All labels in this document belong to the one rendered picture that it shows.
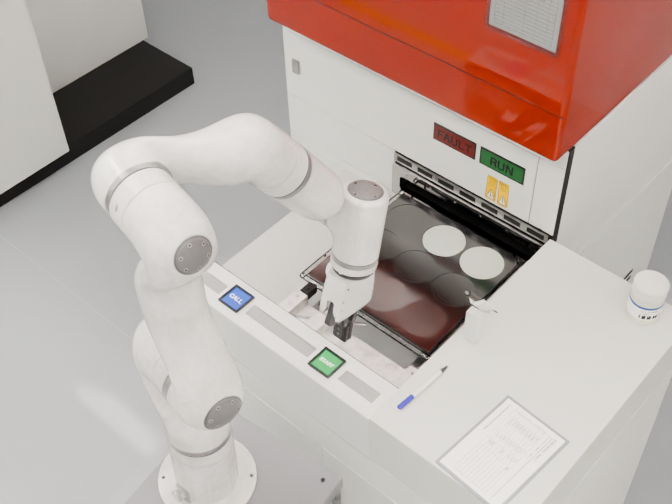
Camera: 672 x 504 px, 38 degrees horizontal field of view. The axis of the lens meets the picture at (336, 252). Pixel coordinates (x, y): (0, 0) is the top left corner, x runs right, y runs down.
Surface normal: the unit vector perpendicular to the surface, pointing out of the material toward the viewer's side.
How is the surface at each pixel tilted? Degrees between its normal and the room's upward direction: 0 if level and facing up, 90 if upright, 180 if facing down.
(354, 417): 90
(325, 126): 90
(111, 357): 0
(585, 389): 0
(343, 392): 0
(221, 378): 63
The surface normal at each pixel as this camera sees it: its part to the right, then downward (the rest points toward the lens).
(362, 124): -0.67, 0.55
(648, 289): -0.03, -0.69
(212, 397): 0.51, 0.26
